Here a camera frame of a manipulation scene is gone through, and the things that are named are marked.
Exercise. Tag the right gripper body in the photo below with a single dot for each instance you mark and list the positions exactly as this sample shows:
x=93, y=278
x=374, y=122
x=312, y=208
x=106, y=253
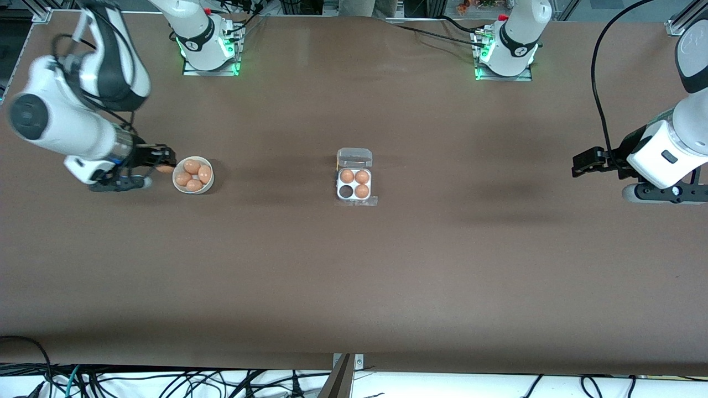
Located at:
x=141, y=154

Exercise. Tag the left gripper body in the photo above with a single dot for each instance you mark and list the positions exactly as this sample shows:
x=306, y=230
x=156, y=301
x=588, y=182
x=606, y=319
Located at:
x=620, y=153

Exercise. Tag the brown egg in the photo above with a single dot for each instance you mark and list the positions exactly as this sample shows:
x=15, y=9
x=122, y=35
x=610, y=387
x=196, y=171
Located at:
x=192, y=166
x=194, y=185
x=362, y=177
x=204, y=174
x=347, y=176
x=183, y=178
x=362, y=191
x=164, y=169

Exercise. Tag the clear plastic egg carton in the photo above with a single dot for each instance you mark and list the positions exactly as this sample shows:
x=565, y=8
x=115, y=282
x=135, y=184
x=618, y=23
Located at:
x=354, y=157

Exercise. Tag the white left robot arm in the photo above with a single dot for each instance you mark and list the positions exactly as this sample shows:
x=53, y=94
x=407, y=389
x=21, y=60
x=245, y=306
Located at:
x=691, y=116

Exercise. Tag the white round bowl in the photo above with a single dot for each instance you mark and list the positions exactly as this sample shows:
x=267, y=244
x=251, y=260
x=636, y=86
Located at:
x=209, y=188

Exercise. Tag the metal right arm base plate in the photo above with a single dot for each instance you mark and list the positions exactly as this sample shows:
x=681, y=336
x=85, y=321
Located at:
x=191, y=71

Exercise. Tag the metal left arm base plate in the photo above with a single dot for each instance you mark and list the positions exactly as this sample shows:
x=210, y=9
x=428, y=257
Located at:
x=522, y=77

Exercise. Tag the aluminium frame profile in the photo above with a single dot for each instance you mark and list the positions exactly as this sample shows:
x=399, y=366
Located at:
x=41, y=10
x=683, y=23

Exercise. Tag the small metal bracket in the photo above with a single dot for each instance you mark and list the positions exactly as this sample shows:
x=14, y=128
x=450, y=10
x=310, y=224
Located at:
x=359, y=362

